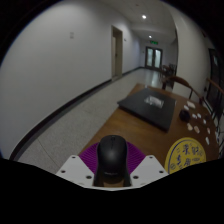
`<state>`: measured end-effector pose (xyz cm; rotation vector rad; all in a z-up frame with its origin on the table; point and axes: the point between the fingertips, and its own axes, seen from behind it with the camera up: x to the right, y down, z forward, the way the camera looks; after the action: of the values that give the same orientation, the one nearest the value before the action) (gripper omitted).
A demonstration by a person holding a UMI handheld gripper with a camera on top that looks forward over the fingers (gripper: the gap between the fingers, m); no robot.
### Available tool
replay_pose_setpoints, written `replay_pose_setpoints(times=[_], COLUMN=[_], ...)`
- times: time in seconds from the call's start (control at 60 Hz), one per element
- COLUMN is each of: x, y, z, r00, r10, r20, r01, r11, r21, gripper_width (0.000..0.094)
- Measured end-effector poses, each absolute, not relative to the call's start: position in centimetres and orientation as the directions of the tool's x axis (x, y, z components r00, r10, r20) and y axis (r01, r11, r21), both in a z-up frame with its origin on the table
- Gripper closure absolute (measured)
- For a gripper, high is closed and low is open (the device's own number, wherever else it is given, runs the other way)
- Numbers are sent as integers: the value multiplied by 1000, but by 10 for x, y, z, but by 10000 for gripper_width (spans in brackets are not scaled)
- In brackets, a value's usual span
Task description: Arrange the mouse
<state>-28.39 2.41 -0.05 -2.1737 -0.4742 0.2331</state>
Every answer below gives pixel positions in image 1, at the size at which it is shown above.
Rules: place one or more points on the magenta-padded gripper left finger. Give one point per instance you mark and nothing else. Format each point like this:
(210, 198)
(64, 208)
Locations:
(78, 166)

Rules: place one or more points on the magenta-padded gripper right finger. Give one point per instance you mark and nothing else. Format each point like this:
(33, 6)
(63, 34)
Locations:
(146, 168)

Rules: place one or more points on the black computer mouse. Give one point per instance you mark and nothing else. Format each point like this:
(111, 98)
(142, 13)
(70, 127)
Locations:
(111, 153)

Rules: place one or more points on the round yellow cartoon mouse pad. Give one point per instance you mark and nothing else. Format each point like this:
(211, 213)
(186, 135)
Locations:
(186, 156)

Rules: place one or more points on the small beige piece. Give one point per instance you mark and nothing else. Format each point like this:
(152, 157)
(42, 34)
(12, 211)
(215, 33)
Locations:
(196, 129)
(189, 126)

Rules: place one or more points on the closed black laptop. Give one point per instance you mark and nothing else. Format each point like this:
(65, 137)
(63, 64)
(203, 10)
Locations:
(140, 108)

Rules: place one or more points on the small black box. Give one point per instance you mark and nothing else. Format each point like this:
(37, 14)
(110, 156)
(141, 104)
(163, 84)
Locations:
(184, 115)

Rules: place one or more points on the small white piece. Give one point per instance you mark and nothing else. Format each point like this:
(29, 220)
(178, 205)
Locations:
(199, 115)
(204, 121)
(186, 107)
(207, 140)
(208, 130)
(194, 116)

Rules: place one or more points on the small white box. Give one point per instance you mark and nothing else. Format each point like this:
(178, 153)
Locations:
(190, 104)

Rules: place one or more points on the wooden armchair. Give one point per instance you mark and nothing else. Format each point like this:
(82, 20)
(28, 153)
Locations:
(168, 69)
(181, 79)

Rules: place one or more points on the wood-topped black metal railing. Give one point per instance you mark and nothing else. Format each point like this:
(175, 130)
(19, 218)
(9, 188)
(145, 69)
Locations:
(215, 83)

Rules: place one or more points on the glass double door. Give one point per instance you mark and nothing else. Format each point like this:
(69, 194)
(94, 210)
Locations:
(154, 58)

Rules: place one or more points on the dark framed window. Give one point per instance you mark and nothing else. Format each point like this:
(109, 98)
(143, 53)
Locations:
(214, 73)

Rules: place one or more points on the pale corridor door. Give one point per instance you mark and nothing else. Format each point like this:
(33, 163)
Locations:
(117, 53)

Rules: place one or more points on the green exit sign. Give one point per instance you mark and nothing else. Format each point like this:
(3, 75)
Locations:
(154, 42)

